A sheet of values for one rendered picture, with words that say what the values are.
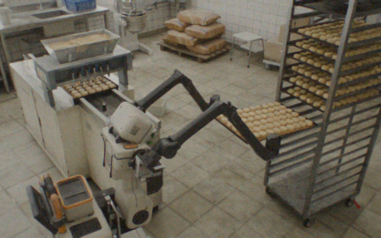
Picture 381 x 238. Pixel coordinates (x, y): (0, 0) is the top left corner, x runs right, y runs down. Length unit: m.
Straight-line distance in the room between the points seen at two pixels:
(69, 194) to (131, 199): 0.33
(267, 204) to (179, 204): 0.77
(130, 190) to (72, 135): 1.23
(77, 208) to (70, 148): 1.32
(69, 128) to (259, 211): 1.74
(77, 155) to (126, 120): 1.51
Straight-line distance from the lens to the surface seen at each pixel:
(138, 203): 2.12
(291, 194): 3.24
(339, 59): 2.40
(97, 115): 2.78
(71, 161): 3.31
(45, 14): 6.11
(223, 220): 3.12
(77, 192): 2.06
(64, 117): 3.09
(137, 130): 1.85
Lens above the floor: 2.22
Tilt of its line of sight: 30 degrees down
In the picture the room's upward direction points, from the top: straight up
